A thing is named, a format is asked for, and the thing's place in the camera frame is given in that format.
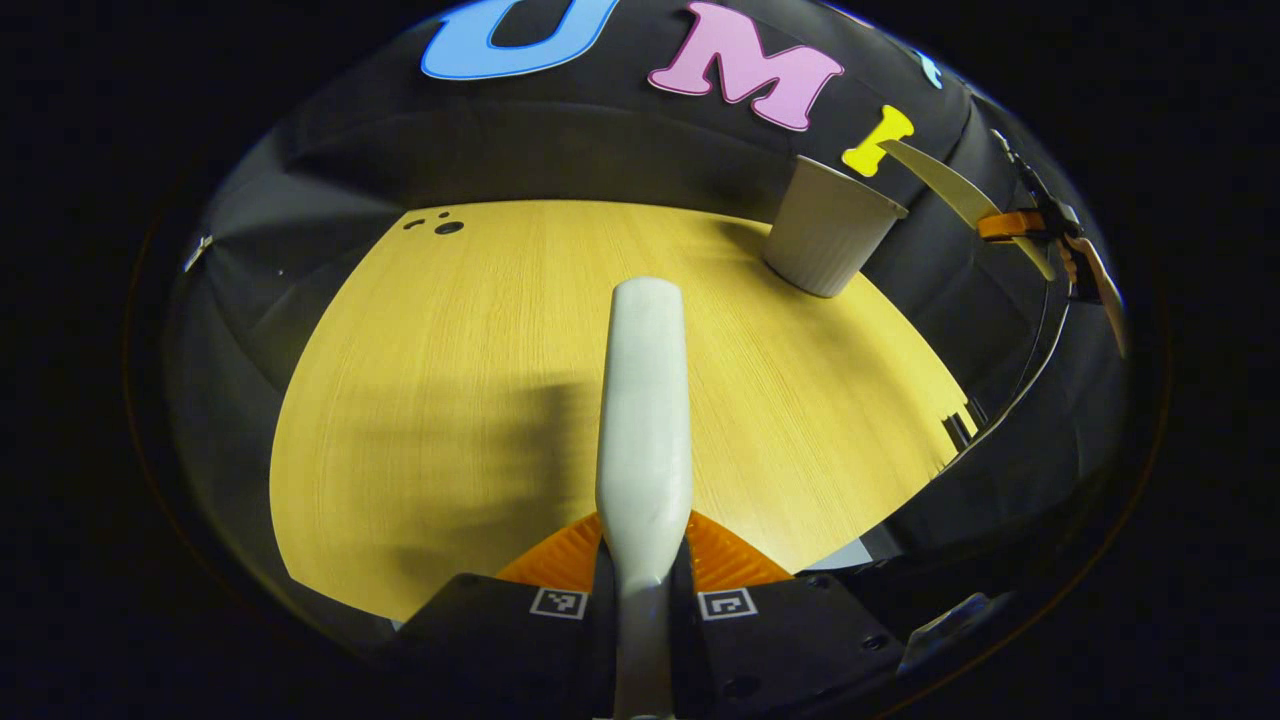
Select grey dustpan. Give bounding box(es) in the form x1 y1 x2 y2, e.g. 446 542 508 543
878 138 1057 283

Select black cable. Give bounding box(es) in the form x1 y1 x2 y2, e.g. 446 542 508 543
940 270 1073 471

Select white ribbed garbage bin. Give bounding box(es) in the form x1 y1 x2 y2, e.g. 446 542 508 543
762 155 909 299

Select black backdrop cloth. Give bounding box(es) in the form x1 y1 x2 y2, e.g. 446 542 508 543
165 0 1131 641

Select small white broom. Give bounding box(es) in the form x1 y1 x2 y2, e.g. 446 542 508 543
595 277 694 720

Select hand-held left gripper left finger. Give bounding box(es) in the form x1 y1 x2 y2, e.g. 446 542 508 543
385 512 616 720

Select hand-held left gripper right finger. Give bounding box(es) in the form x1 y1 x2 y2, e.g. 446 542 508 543
668 510 906 720

